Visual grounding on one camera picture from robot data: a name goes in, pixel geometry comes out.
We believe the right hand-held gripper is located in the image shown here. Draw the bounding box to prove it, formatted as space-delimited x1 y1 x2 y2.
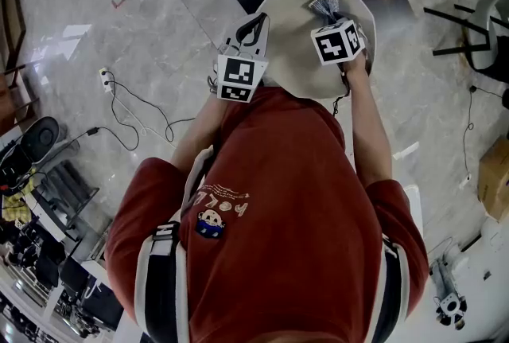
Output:
309 17 367 66

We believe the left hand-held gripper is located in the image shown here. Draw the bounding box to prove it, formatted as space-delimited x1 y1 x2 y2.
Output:
216 12 272 103

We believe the grey cleaning cloth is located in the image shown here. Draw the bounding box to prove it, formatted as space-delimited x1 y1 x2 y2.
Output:
308 0 341 22

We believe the person's right forearm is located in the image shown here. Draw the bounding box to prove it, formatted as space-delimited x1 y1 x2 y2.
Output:
341 53 394 189

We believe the person's left forearm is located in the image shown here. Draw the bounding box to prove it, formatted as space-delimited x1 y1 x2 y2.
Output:
170 96 223 175

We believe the white power strip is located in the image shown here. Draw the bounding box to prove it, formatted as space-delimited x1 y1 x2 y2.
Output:
98 67 113 93

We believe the black grey chair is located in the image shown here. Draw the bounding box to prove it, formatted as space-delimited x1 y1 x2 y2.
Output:
423 0 509 74

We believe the person's red shirt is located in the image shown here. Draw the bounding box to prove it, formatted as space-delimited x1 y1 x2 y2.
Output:
103 86 430 343

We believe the cardboard box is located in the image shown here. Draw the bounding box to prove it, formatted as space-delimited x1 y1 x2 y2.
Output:
476 135 509 224

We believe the black metal rack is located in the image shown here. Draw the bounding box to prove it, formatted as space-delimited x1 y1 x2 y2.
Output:
29 159 101 233

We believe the brown wooden bench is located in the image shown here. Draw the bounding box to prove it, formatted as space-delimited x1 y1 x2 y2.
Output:
0 0 27 68

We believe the brown wooden stool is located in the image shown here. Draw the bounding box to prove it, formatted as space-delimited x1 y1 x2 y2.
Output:
0 66 41 131

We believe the grey white device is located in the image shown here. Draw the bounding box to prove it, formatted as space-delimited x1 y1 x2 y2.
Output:
430 256 469 331

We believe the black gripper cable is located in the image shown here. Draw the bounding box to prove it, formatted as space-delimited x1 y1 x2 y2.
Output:
332 70 352 116

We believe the thin black floor cable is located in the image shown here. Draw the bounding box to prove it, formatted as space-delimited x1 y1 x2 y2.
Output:
462 84 505 177

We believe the black power adapter with cable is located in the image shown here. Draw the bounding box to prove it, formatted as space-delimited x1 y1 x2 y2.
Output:
51 70 140 154

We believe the black white shoulder strap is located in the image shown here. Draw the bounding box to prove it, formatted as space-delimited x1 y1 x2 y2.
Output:
373 236 410 343
134 145 216 343

